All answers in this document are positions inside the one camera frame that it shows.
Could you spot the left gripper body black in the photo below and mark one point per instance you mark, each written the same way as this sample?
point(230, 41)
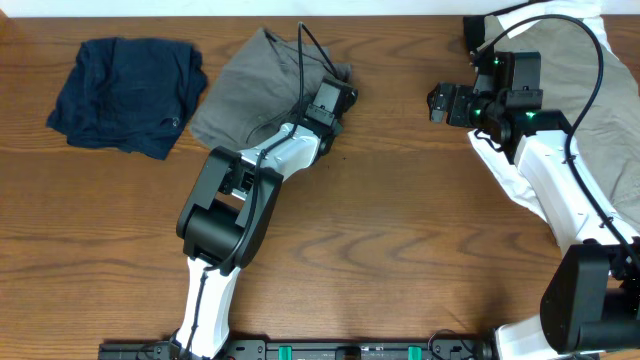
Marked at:
point(337, 130)

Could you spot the khaki shorts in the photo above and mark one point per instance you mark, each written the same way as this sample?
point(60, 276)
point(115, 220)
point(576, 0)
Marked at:
point(608, 137)

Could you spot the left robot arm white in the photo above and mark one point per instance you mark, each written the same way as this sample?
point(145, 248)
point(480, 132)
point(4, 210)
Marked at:
point(226, 216)

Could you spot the white garment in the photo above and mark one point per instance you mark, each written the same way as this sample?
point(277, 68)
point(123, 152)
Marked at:
point(511, 181)

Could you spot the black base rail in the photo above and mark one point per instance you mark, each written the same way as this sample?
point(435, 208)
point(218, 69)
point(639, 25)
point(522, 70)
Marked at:
point(439, 348)

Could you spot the navy blue folded garment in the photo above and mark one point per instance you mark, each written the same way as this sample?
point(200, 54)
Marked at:
point(136, 95)

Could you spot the grey shorts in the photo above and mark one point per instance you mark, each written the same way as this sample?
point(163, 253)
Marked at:
point(257, 91)

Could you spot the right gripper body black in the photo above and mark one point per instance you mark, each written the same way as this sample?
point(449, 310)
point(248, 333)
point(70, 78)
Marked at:
point(467, 110)

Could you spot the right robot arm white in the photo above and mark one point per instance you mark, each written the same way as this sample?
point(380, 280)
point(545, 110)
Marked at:
point(591, 305)

